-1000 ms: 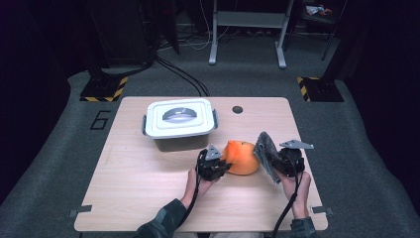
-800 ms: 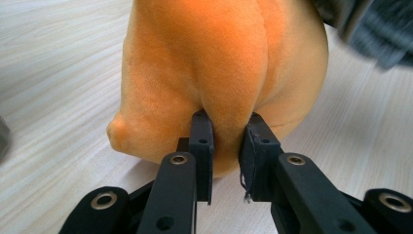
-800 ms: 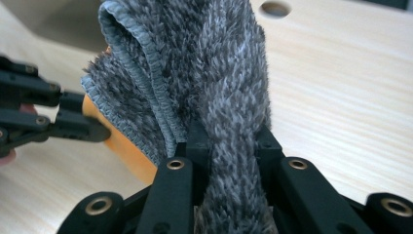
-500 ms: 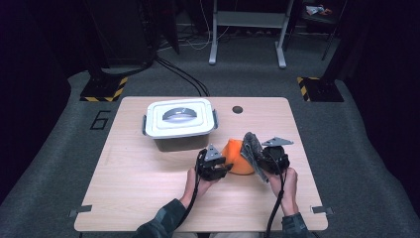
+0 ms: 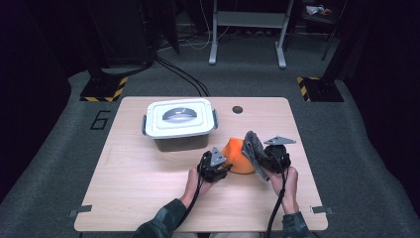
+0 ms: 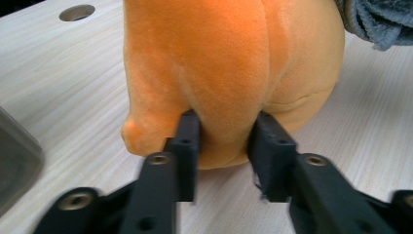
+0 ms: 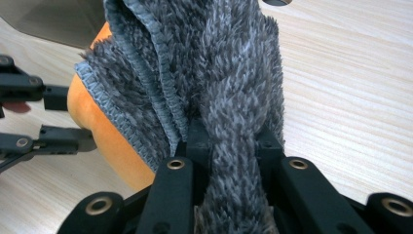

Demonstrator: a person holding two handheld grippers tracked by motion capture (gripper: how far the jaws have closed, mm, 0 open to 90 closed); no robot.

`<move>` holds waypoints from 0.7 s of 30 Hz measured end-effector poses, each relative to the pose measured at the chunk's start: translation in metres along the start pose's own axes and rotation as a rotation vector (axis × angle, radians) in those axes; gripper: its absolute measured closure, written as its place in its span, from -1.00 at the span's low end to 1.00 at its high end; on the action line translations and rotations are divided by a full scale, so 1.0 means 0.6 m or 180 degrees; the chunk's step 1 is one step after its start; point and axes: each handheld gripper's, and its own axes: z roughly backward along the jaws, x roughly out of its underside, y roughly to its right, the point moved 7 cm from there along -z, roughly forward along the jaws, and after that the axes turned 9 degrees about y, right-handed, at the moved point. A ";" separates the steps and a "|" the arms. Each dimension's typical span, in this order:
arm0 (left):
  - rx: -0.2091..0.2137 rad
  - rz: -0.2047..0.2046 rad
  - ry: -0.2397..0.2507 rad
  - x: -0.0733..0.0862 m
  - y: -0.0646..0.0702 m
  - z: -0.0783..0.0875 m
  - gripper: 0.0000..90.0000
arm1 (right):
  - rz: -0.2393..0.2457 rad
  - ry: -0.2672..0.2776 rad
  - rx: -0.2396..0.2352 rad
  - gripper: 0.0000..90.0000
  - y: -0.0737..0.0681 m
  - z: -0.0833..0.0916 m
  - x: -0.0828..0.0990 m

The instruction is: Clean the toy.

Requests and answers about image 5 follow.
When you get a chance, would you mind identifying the black cabinet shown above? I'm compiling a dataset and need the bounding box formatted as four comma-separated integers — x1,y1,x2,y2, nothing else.
88,0,157,67

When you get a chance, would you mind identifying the brown transparent storage box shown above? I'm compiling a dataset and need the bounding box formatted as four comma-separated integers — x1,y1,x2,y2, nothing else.
142,108,220,153

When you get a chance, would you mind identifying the person's right hand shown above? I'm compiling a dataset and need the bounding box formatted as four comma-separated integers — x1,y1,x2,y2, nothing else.
268,166,300,216

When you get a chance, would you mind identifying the white metal desk frame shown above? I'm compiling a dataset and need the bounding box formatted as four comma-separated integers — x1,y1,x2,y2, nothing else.
208,0,295,69

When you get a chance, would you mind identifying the white floor cable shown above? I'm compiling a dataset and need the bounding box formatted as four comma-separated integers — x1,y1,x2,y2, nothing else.
184,0,231,52

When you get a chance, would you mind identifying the black floor cable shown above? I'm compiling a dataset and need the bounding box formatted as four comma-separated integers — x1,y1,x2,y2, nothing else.
155,59,204,97
157,58,211,97

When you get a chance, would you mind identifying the orange plush toy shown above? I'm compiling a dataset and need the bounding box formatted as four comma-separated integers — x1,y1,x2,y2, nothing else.
221,137,257,176

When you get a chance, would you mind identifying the black striped stand base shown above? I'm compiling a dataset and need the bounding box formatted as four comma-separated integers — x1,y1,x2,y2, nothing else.
79,76,129,103
296,76,345,103

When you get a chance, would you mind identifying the hand-held gripper cable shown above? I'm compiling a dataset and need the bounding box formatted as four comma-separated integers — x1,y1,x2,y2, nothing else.
264,155,291,238
174,165,204,231

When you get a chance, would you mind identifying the white box lid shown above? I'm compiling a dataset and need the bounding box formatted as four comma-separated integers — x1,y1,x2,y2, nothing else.
145,98,217,140

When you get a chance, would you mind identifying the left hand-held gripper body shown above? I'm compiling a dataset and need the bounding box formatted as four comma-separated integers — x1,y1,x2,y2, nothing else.
196,147,229,183

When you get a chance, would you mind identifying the left hand-held gripper cable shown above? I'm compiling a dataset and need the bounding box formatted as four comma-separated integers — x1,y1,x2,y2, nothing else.
174,165,204,231

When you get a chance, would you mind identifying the grey fluffy cloth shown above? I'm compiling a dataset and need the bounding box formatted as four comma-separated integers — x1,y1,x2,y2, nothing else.
242,130,270,182

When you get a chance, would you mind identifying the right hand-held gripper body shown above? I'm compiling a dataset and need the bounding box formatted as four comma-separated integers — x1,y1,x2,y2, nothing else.
262,135,297,173

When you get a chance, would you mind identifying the grey tape strip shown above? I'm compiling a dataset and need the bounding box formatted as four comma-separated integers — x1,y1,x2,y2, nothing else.
311,205,334,216
68,204,93,218

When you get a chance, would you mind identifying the person's left hand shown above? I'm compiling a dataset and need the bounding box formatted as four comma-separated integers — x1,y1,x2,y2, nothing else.
179,168,216,210

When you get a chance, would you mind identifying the right hand-held gripper cable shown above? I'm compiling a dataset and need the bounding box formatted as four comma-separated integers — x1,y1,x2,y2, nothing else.
264,155,291,238

